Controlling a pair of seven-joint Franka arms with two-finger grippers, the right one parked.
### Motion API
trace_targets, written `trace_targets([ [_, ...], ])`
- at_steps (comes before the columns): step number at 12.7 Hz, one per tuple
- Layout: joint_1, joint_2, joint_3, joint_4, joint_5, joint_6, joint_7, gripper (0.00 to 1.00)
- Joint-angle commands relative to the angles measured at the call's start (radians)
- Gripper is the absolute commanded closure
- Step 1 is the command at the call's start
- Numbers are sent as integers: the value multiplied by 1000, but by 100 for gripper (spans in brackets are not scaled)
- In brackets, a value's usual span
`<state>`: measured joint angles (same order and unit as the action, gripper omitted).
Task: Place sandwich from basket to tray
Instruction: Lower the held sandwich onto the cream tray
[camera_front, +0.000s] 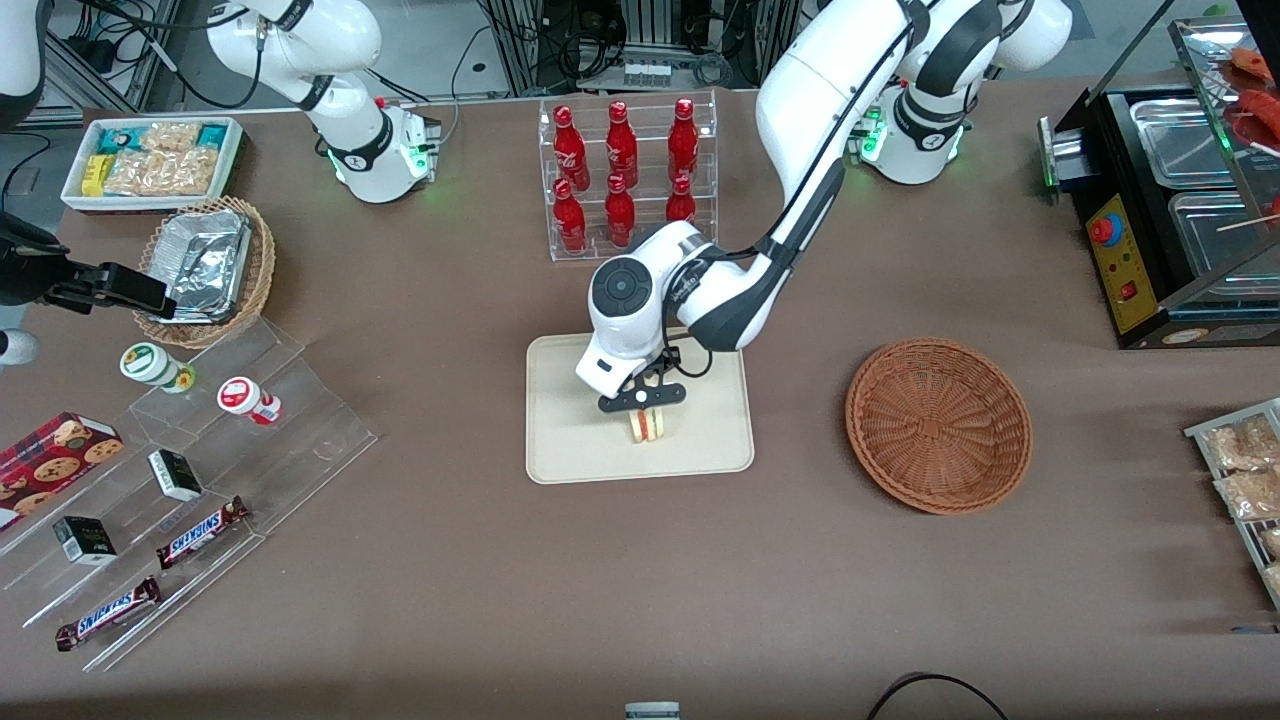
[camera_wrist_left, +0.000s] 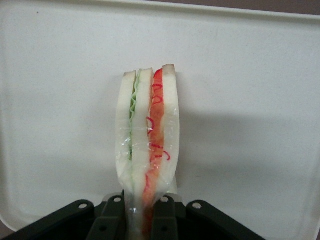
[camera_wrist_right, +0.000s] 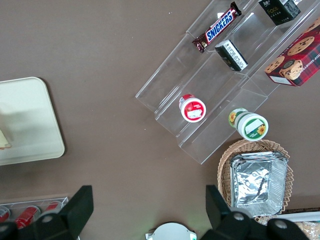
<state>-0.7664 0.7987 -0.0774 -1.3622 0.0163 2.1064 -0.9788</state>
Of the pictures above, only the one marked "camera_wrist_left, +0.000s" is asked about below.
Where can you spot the white plastic tray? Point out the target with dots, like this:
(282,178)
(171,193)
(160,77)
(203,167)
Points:
(250,100)

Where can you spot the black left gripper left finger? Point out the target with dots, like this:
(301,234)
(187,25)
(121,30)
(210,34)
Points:
(75,220)

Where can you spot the plastic-wrapped triangle sandwich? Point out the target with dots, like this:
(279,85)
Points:
(142,140)

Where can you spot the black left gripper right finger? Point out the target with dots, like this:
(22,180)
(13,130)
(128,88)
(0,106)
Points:
(200,220)

